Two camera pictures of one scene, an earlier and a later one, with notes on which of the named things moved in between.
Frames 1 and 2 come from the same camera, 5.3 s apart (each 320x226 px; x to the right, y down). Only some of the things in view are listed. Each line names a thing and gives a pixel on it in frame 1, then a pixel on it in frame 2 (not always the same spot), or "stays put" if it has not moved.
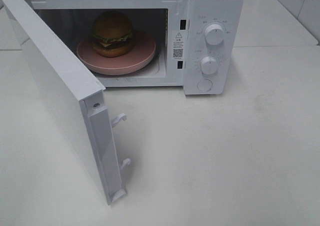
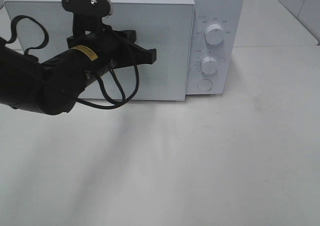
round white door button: x=204 y=85 stays put
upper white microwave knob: x=214 y=34 stays put
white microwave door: x=74 y=96 to x=165 y=23
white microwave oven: x=190 y=36 stays put
